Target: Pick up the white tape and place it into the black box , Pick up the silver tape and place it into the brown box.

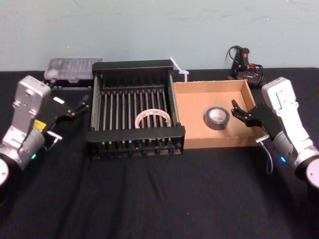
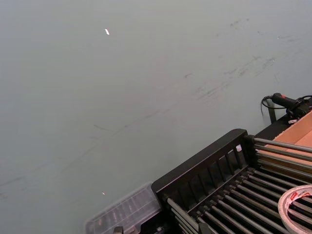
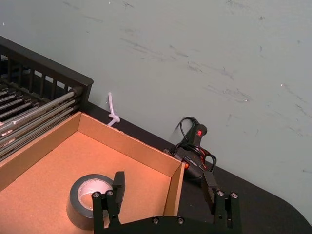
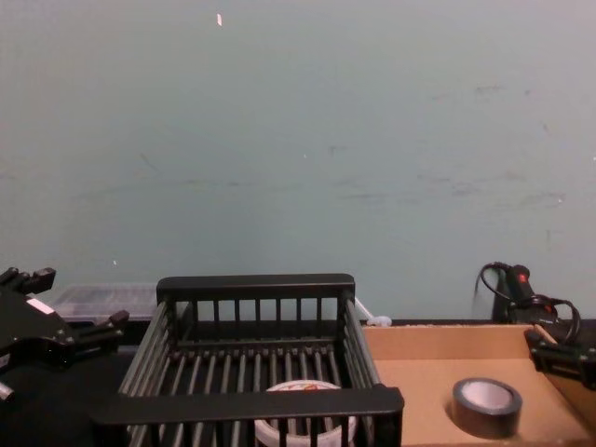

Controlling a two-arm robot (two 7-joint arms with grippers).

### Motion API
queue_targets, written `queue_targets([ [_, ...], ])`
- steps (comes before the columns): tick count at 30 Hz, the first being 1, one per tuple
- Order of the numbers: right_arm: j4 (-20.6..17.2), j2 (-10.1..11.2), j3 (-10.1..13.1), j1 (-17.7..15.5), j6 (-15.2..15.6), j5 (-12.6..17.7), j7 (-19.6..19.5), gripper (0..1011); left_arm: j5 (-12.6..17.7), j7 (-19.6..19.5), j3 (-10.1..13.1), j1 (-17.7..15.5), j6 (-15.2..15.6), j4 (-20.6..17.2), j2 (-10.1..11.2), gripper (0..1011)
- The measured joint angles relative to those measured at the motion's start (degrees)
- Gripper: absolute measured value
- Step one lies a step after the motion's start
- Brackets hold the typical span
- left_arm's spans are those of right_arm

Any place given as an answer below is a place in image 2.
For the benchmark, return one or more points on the black table cloth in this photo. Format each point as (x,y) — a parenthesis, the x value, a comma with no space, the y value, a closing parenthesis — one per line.
(270,129)

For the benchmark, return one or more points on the black rack with steel bars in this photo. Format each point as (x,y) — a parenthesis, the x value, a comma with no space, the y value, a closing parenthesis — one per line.
(195,170)

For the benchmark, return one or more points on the pale green wall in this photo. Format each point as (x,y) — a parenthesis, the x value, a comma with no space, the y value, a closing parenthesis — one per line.
(97,97)

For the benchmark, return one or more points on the clear plastic case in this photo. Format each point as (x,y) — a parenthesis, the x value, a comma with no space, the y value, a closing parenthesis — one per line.
(126,212)

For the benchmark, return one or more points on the shallow brown cardboard tray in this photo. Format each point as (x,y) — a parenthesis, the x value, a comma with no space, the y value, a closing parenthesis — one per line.
(299,131)

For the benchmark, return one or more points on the small white plastic piece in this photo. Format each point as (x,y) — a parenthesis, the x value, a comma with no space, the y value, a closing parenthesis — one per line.
(239,148)

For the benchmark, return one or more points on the white tape roll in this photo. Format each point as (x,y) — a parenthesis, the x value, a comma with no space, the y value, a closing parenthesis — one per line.
(284,202)

